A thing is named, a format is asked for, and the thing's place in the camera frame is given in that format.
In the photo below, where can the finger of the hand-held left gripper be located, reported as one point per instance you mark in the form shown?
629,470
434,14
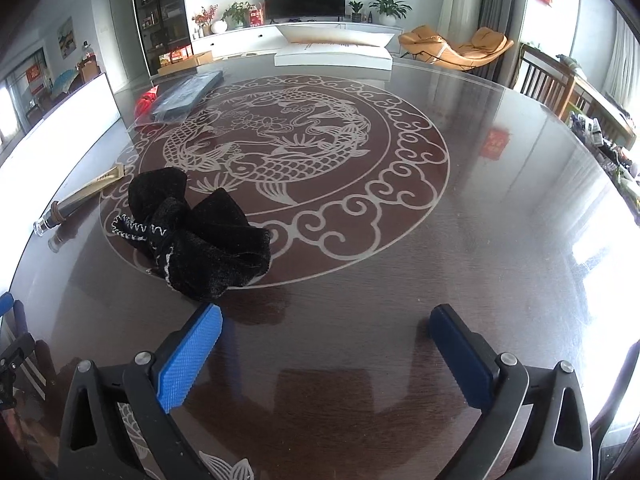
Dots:
5,305
17,350

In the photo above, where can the dark wooden chair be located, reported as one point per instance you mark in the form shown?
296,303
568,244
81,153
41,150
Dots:
542,77

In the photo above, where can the white television cabinet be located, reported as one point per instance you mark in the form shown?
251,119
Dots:
250,37

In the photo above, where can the black glass display cabinet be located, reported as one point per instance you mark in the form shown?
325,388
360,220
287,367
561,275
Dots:
160,10

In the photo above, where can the red gift boxes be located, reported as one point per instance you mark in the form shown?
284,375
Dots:
175,54

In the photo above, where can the grey curtain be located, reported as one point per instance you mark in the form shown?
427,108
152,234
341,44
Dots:
502,10

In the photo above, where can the blue plastic-wrapped package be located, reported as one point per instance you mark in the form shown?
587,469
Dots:
187,94

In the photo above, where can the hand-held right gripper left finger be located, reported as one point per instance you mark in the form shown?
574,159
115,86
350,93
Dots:
190,355

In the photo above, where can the framed wall painting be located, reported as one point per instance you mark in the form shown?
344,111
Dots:
66,36

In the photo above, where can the red flowers in white vase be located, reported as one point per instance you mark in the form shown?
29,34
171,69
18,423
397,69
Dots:
212,21

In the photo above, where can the bushy green potted plant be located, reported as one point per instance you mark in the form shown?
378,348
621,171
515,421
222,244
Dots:
237,14

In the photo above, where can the wooden dining table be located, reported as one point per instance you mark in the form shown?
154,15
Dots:
64,81

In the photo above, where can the white standing air conditioner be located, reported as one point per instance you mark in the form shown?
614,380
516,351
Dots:
465,0

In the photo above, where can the wooden dining chair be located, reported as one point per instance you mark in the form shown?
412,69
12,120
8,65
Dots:
89,67

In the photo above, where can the large white cardboard box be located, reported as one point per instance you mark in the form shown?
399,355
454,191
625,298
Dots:
60,125

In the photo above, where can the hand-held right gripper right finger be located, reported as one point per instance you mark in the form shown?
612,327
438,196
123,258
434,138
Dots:
465,360

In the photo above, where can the black knitted sock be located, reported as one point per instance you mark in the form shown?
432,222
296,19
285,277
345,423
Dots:
215,250

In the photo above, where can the green plant in white pot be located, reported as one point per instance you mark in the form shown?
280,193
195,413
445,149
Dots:
389,10

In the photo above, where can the red door poster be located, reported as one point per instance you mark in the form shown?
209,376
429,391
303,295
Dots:
34,77

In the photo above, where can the white flat box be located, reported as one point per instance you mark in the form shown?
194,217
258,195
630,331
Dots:
332,55

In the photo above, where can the red plastic bag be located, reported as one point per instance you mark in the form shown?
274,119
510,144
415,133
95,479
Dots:
146,102

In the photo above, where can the brown cardboard box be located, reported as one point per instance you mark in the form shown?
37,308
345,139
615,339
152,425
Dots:
192,62

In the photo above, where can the wooden sideboard with clutter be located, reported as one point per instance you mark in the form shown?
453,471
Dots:
600,115

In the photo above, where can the red gift bag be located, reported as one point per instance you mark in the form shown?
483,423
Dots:
256,16

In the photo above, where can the small potted plant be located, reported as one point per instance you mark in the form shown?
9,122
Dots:
356,10

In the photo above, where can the long beige tube clear cap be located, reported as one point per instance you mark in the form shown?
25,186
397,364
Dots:
85,192

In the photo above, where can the orange lounge chair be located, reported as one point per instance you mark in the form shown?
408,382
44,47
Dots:
465,50

